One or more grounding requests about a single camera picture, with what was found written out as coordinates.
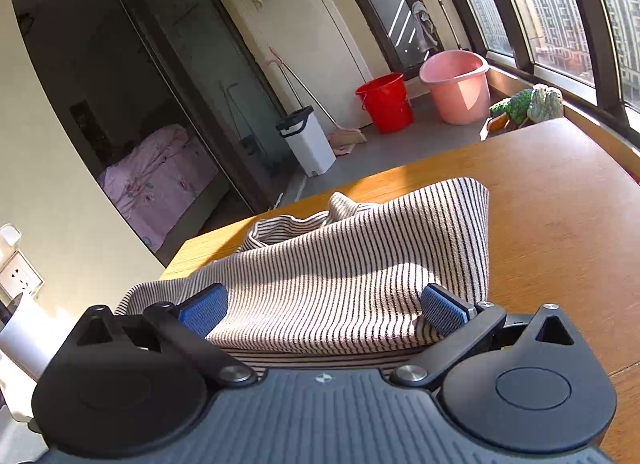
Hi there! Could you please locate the pink floral bed quilt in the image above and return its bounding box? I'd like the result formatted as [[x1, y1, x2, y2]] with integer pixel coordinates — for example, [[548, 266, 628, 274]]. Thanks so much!
[[97, 125, 221, 253]]

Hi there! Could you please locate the mop with long handle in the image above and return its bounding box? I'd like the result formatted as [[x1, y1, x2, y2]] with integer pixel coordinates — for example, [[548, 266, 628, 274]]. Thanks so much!
[[268, 47, 367, 155]]

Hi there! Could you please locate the white mop bucket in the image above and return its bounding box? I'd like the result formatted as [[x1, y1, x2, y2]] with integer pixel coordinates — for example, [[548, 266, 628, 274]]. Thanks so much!
[[276, 106, 337, 177]]

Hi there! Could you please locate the dark framed door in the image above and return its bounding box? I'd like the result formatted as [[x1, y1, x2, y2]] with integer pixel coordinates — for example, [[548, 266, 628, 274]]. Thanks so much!
[[337, 0, 456, 81]]

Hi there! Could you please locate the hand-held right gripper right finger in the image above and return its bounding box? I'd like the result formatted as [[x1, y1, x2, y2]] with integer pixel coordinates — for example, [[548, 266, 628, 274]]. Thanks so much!
[[391, 284, 576, 387]]

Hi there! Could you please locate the green knitted cloth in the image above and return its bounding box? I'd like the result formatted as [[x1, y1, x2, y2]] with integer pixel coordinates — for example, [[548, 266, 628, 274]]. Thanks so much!
[[489, 84, 565, 126]]

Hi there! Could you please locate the white wall socket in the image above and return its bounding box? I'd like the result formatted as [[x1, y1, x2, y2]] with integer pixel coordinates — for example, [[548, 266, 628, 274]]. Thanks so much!
[[0, 250, 45, 295]]

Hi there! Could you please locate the red plastic bucket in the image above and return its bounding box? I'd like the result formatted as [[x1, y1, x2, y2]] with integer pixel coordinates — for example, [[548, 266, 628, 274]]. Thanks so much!
[[355, 73, 415, 135]]

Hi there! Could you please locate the pink plastic tub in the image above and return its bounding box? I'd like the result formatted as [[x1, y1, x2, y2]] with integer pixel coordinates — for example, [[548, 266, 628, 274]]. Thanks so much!
[[419, 50, 491, 125]]

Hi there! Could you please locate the grey hanging rag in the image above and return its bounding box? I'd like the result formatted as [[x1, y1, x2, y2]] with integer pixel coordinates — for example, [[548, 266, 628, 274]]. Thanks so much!
[[411, 1, 440, 52]]

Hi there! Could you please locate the white paper roll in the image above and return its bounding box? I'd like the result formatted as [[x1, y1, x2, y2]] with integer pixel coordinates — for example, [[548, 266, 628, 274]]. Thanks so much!
[[0, 292, 62, 381]]

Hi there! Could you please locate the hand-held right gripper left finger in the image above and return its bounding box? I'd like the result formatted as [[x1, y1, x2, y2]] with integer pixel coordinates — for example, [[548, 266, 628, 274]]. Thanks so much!
[[74, 283, 258, 387]]

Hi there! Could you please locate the striped shirt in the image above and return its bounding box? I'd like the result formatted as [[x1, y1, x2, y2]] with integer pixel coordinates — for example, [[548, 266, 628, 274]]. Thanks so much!
[[114, 177, 491, 376]]

